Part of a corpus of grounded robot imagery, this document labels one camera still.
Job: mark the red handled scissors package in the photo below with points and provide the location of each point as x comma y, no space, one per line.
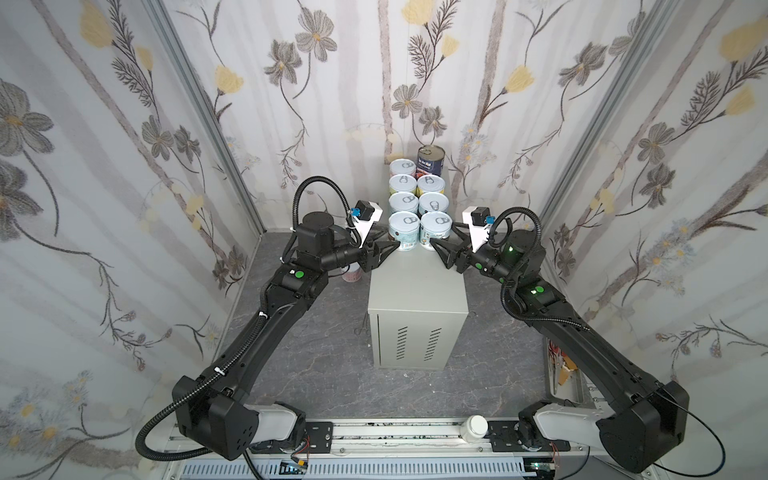
563,377

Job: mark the pink label can left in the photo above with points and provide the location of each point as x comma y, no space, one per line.
352,275

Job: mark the aluminium rail frame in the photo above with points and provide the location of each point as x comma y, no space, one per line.
439,438

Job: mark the dark label can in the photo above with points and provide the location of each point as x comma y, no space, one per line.
404,227

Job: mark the white cable duct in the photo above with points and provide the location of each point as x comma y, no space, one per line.
397,468

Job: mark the grey metal cabinet box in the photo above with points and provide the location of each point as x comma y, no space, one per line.
417,309

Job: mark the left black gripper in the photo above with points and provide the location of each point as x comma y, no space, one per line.
374,258

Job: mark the blue red tomato can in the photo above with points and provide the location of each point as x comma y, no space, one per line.
430,159

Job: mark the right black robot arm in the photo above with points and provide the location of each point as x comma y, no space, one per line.
644,419

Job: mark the yellow label can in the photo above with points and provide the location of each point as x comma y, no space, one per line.
430,184

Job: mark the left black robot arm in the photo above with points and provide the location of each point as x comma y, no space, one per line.
211,408

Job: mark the white dark can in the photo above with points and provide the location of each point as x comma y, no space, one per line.
435,224

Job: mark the pink white can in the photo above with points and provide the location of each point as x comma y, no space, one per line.
402,166

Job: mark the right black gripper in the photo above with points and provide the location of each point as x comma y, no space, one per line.
465,256

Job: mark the teal label can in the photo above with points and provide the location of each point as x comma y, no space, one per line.
403,202

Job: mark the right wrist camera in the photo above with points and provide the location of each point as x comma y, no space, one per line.
479,221

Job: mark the green label can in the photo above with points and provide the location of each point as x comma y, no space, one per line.
402,183

